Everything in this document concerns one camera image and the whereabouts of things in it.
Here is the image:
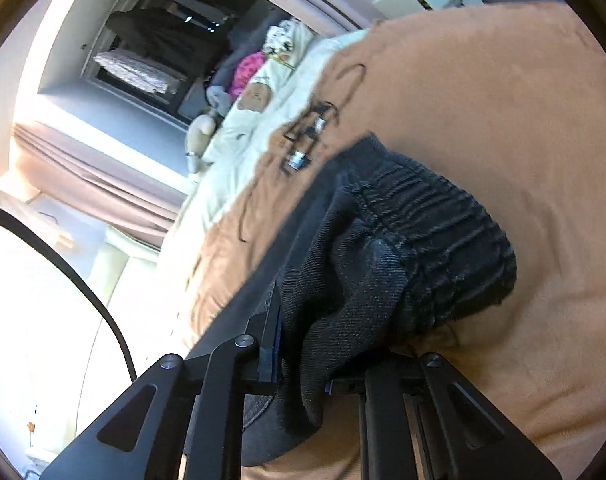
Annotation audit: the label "grey headboard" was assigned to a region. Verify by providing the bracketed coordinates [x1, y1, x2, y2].
[210, 0, 304, 91]

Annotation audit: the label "white patterned pillow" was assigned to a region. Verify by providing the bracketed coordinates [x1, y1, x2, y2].
[263, 19, 316, 68]

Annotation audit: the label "pink cushion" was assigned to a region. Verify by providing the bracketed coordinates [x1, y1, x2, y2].
[228, 51, 266, 96]

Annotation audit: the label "dark grey pants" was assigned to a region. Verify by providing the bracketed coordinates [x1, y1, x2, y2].
[183, 132, 519, 467]

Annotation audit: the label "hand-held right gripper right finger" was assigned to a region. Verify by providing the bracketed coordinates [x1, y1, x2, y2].
[328, 352, 564, 480]

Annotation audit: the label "black cable with metal plugs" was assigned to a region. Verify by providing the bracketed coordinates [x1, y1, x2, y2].
[237, 62, 370, 243]

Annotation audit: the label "grey plush toy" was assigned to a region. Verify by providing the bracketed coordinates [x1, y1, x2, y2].
[204, 85, 234, 116]

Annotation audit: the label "brown bed blanket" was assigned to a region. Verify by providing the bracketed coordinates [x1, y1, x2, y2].
[175, 2, 606, 480]

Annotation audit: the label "beige plush toy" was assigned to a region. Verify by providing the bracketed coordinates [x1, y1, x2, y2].
[185, 112, 219, 183]

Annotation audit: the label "patterned hanging garment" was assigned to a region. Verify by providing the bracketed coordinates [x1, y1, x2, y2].
[94, 50, 189, 96]

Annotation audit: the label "thick black cable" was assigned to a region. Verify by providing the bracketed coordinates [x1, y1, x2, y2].
[0, 201, 138, 382]

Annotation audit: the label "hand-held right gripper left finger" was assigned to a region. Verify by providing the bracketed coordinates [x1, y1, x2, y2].
[40, 282, 285, 480]

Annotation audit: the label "cream bear print pillow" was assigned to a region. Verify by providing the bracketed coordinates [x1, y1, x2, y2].
[231, 57, 296, 113]

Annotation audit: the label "dark hanging clothes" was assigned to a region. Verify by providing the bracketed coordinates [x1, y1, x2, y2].
[108, 0, 234, 61]

